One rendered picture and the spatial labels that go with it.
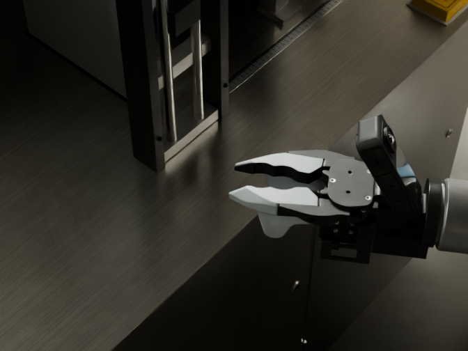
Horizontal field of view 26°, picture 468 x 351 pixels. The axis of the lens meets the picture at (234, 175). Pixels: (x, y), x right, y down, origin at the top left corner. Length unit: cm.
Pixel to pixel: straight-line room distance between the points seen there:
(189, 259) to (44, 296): 20
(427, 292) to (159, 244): 118
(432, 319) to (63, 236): 122
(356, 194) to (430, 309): 145
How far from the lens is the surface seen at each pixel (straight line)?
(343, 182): 104
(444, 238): 104
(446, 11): 174
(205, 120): 153
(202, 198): 146
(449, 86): 195
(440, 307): 247
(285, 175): 107
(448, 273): 253
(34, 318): 137
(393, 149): 99
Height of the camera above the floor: 205
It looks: 50 degrees down
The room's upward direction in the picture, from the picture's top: straight up
